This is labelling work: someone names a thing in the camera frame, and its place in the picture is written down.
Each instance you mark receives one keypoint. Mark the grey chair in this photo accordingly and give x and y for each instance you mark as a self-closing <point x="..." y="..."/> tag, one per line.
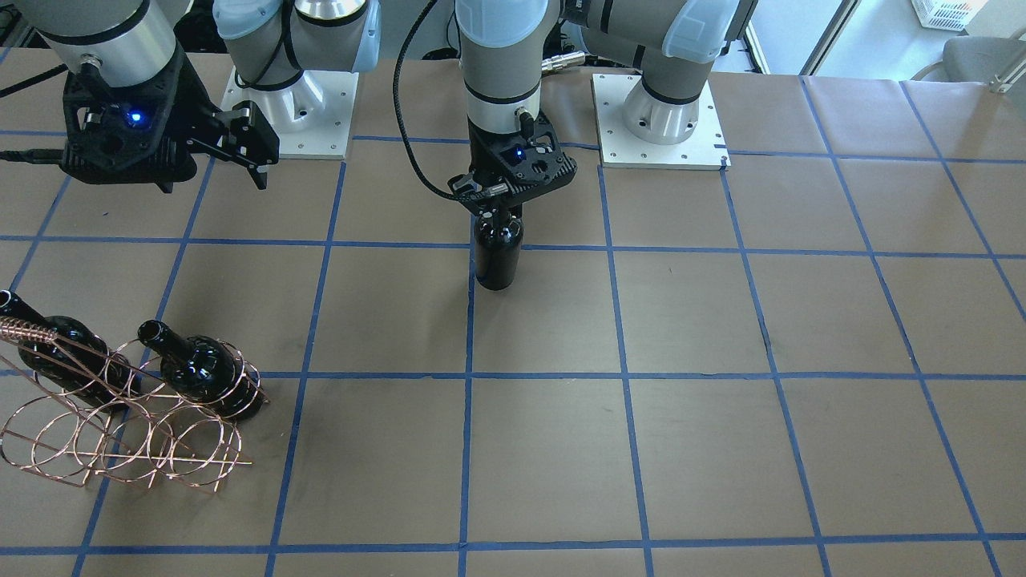
<point x="979" y="59"/>

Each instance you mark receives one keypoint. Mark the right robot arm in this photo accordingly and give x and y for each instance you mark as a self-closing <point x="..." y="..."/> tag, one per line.
<point x="270" y="44"/>

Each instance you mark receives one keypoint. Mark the dark glass wine bottle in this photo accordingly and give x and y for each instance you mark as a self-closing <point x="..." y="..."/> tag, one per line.
<point x="498" y="236"/>

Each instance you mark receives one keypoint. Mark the dark wine bottle in basket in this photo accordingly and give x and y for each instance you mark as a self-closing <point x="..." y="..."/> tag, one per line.
<point x="204" y="371"/>

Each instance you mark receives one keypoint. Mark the copper wire wine basket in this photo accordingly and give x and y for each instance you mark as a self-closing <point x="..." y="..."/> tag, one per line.
<point x="160" y="436"/>

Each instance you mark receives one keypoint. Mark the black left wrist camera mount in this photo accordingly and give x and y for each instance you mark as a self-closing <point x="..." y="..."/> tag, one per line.
<point x="533" y="157"/>

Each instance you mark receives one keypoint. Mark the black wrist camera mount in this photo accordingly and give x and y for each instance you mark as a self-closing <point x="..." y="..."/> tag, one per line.
<point x="145" y="134"/>
<point x="533" y="157"/>

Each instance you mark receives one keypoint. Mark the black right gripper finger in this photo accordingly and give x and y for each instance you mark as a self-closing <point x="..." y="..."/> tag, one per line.
<point x="259" y="173"/>

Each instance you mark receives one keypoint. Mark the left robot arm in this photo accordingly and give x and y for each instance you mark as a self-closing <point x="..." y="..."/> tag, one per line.
<point x="671" y="44"/>

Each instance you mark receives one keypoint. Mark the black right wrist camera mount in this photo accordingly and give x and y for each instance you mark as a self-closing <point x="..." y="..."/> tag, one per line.
<point x="145" y="134"/>

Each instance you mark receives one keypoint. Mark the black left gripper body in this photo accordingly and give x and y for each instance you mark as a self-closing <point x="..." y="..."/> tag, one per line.
<point x="478" y="157"/>

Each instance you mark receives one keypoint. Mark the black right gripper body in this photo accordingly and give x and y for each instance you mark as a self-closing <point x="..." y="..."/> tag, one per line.
<point x="195" y="102"/>

